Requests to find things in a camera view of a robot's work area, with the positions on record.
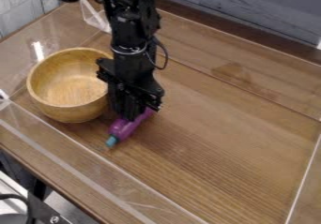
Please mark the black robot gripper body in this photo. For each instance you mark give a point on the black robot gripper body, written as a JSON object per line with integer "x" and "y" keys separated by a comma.
{"x": 131, "y": 70}

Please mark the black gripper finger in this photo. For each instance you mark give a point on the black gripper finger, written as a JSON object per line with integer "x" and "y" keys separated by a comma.
{"x": 119, "y": 100}
{"x": 140, "y": 101}

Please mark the purple toy eggplant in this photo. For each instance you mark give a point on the purple toy eggplant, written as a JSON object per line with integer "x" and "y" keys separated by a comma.
{"x": 122, "y": 128}

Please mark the brown wooden bowl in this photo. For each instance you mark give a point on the brown wooden bowl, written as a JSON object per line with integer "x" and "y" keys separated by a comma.
{"x": 63, "y": 86}

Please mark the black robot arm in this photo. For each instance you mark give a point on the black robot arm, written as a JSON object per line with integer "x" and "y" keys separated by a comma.
{"x": 135, "y": 21}

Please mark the clear acrylic corner bracket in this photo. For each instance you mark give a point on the clear acrylic corner bracket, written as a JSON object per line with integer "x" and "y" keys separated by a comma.
{"x": 95, "y": 18}

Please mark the clear acrylic tray wall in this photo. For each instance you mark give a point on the clear acrylic tray wall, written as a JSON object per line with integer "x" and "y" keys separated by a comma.
{"x": 230, "y": 153}

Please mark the black metal table bracket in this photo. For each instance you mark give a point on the black metal table bracket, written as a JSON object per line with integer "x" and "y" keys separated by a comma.
{"x": 40, "y": 212}

